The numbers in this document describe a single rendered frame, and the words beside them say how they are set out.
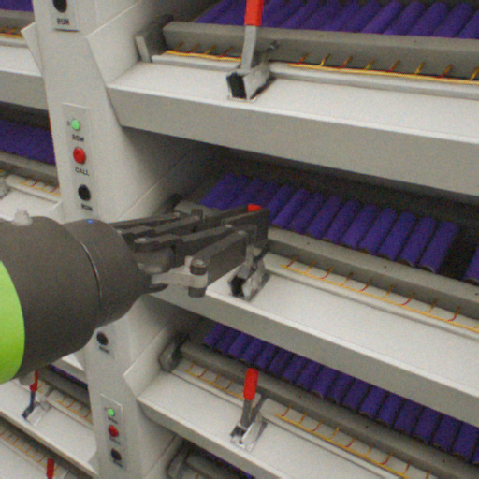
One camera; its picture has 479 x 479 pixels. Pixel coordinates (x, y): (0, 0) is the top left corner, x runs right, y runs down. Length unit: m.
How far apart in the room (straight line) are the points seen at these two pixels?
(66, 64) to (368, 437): 0.50
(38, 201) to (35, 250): 0.49
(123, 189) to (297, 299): 0.23
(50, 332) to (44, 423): 0.73
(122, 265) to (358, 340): 0.24
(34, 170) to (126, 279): 0.49
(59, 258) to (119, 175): 0.30
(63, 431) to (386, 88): 0.77
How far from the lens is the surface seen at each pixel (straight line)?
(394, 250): 0.58
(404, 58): 0.50
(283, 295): 0.57
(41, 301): 0.34
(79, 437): 1.02
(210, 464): 0.89
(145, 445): 0.84
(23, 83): 0.72
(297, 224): 0.62
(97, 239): 0.38
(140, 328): 0.73
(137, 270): 0.39
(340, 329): 0.54
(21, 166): 0.88
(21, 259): 0.34
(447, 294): 0.53
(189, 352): 0.76
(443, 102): 0.47
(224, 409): 0.73
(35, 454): 1.27
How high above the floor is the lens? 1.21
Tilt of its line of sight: 26 degrees down
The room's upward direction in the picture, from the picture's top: straight up
